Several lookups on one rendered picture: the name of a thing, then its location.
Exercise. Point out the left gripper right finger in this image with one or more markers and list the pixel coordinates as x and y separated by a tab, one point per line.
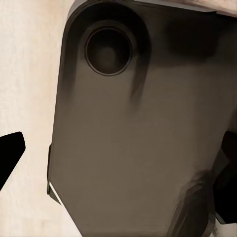
229	147

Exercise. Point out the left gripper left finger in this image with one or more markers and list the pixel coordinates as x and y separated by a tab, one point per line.
12	147

